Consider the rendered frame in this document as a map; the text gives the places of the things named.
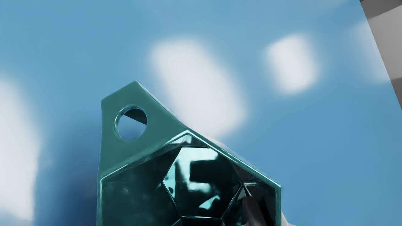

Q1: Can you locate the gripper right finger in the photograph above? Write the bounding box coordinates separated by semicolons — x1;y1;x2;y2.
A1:
280;213;296;226

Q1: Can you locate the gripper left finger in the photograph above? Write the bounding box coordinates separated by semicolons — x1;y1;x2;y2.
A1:
241;188;268;226

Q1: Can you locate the teal faceted mug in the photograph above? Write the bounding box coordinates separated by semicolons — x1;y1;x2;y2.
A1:
97;81;282;226

